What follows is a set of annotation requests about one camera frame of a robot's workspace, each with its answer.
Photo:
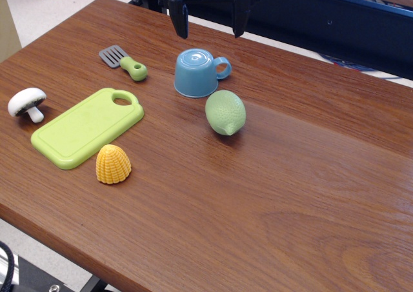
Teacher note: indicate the light green cutting board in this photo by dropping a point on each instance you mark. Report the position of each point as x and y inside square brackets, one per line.
[80, 132]

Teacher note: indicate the yellow toy corn piece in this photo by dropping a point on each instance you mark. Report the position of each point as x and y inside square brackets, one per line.
[112, 165]

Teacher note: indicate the dark blue metal frame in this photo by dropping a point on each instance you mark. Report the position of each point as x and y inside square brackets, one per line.
[372, 33]

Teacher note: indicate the white toy mushroom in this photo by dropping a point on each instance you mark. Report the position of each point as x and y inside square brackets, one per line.
[26, 101]

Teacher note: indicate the green grey toy spatula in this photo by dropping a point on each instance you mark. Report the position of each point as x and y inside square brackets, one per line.
[114, 56]

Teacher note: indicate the black table base bracket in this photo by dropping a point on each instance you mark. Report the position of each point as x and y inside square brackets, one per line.
[28, 277]

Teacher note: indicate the green toy lime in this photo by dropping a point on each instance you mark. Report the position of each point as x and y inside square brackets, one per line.
[225, 112]

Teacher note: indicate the blue upside-down cup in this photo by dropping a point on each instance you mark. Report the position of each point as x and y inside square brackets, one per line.
[197, 72]

